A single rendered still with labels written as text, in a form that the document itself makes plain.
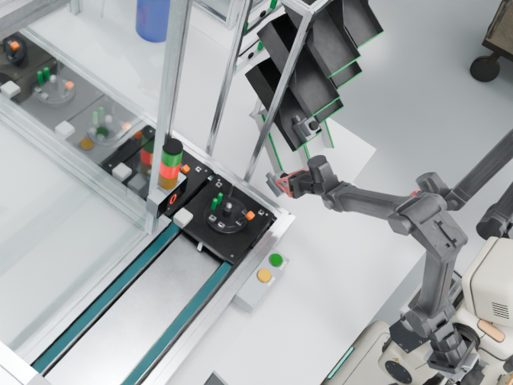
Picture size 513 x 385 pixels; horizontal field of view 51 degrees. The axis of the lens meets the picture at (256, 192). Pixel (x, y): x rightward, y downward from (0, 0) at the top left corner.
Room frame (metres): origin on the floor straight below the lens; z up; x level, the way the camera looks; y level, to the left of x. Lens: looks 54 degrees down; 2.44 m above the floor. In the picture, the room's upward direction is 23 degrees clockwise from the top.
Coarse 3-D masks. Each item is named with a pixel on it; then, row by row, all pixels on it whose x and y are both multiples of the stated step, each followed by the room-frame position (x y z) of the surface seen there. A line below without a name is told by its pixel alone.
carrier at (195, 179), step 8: (184, 152) 1.09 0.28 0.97; (184, 160) 1.06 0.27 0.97; (192, 160) 1.07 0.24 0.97; (192, 168) 1.04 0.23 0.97; (208, 168) 1.07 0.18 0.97; (192, 176) 1.01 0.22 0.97; (200, 176) 1.02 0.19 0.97; (208, 176) 1.04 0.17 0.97; (192, 184) 0.98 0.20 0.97; (200, 184) 1.00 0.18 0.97; (184, 192) 0.94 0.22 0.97; (192, 192) 0.96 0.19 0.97; (176, 200) 0.90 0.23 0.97; (184, 200) 0.91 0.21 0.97; (176, 208) 0.88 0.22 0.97; (168, 216) 0.84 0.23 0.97
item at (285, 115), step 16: (256, 64) 1.19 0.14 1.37; (272, 64) 1.30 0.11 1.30; (256, 80) 1.18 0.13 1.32; (272, 80) 1.25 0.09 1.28; (272, 96) 1.15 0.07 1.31; (288, 96) 1.24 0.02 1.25; (288, 112) 1.20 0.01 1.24; (304, 112) 1.23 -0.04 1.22; (288, 128) 1.15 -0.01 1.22; (320, 128) 1.21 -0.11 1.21; (288, 144) 1.11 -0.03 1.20; (304, 144) 1.12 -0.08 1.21
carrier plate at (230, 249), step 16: (208, 192) 0.98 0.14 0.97; (224, 192) 1.00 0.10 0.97; (240, 192) 1.03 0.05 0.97; (192, 208) 0.90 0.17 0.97; (256, 208) 1.00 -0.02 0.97; (192, 224) 0.85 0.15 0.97; (256, 224) 0.94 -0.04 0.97; (208, 240) 0.81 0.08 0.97; (224, 240) 0.84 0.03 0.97; (240, 240) 0.86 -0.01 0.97; (224, 256) 0.78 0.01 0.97; (240, 256) 0.81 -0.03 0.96
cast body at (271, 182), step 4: (280, 172) 1.05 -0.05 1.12; (284, 172) 1.06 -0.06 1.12; (268, 176) 1.05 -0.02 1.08; (272, 176) 1.04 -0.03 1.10; (276, 176) 1.03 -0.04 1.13; (280, 176) 1.03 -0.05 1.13; (284, 176) 1.04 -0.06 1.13; (268, 180) 1.03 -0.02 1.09; (272, 180) 1.03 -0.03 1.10; (268, 184) 1.03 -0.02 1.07; (272, 184) 1.02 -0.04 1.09; (284, 184) 1.02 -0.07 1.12; (272, 188) 1.02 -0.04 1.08; (276, 188) 1.01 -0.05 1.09; (280, 188) 1.01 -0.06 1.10; (276, 192) 1.01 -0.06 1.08; (280, 192) 1.00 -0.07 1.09; (284, 192) 1.02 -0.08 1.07; (276, 196) 1.00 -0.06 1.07
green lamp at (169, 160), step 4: (164, 152) 0.74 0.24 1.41; (164, 156) 0.74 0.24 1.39; (168, 156) 0.74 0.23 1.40; (172, 156) 0.74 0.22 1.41; (176, 156) 0.75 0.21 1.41; (180, 156) 0.76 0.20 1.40; (164, 160) 0.74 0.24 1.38; (168, 160) 0.74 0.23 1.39; (172, 160) 0.74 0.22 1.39; (176, 160) 0.75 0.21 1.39; (180, 160) 0.77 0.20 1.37; (164, 164) 0.74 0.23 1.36; (168, 164) 0.74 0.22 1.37; (172, 164) 0.74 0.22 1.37; (176, 164) 0.75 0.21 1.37
